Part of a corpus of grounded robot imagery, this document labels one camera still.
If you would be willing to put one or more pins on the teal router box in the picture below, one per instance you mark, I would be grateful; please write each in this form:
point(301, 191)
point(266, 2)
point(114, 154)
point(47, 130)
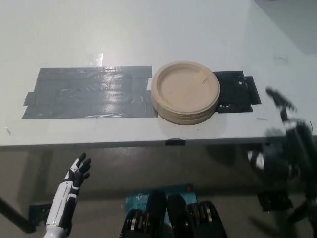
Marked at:
point(138, 198)

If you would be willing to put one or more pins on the black tape patch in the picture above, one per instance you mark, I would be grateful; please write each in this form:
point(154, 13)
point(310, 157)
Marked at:
point(235, 94)

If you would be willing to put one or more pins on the black floor bracket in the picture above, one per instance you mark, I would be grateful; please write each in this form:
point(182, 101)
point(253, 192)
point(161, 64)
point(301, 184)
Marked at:
point(275, 201)
point(40, 210)

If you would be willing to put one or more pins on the stack of beige paper plates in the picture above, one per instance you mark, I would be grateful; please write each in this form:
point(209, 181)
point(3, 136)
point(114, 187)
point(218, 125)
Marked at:
point(183, 91)

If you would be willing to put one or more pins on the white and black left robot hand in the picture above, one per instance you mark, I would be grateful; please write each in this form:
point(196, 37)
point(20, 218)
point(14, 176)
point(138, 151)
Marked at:
point(65, 196)

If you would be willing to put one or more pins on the grey duct tape patch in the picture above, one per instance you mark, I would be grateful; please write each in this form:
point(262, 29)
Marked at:
point(86, 94)

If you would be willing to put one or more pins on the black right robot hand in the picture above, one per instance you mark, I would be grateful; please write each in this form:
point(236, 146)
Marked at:
point(292, 153)

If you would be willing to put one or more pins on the black slanted table leg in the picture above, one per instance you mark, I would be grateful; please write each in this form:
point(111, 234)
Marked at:
point(15, 214)
point(303, 209)

